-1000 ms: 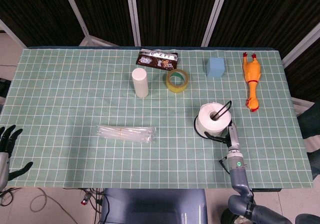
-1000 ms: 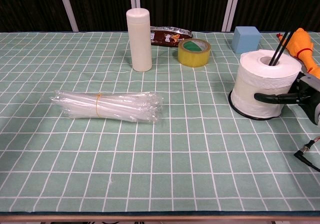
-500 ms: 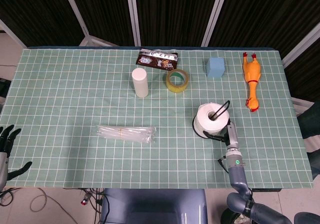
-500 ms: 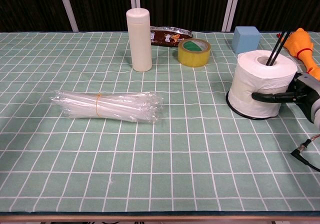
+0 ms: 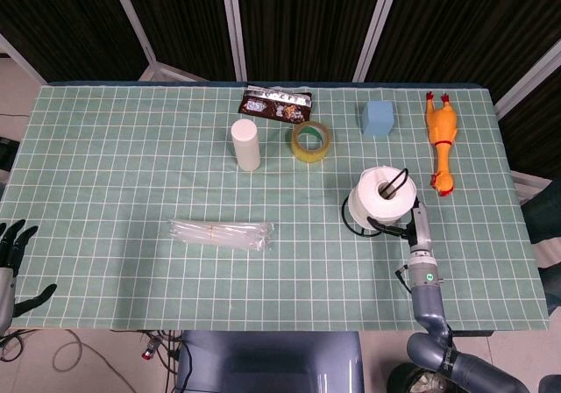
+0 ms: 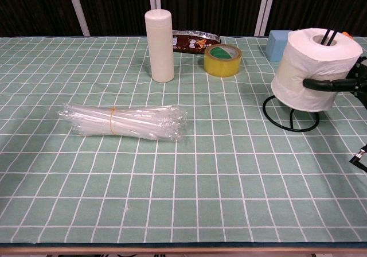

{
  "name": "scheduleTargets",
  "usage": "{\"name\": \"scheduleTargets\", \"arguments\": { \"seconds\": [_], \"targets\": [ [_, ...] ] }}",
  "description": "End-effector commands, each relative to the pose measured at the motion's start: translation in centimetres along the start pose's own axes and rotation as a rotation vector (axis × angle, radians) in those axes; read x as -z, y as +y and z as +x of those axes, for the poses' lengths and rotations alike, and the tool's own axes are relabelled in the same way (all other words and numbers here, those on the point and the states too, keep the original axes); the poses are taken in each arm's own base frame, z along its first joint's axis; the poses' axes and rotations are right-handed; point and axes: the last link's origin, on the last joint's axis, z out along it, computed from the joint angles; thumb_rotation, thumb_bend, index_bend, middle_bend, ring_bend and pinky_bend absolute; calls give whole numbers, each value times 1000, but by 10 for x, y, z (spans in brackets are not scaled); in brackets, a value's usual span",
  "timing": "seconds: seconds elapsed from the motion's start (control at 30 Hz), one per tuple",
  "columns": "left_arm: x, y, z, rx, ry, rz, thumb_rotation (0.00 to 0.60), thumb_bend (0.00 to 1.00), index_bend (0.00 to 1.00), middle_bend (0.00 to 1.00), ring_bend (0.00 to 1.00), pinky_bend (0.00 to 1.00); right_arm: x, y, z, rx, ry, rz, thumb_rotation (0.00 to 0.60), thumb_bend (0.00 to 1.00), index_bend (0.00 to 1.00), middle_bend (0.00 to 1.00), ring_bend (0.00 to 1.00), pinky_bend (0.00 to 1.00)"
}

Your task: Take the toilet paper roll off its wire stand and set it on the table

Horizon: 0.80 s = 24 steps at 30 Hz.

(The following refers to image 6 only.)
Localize yellow packing tape roll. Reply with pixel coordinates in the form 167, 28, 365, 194
204, 44, 243, 78

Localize blue foam cube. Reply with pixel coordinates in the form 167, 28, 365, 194
265, 30, 292, 63

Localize white toilet paper roll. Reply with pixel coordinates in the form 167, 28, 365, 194
271, 27, 362, 113

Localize brown foil snack packet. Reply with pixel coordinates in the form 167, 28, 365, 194
171, 29, 222, 56

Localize cream cylindrical bottle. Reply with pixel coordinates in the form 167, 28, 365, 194
144, 9, 175, 83

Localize dark folding screen panel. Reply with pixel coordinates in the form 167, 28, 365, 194
0, 0, 85, 37
159, 0, 266, 37
75, 0, 153, 37
268, 0, 367, 37

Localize black wire roll holder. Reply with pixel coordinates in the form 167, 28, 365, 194
263, 29, 338, 133

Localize bundle of clear straws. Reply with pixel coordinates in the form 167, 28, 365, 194
56, 103, 189, 143

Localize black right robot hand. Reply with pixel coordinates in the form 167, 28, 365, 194
303, 54, 367, 110

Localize green checkered tablecloth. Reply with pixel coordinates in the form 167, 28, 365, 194
0, 36, 367, 245

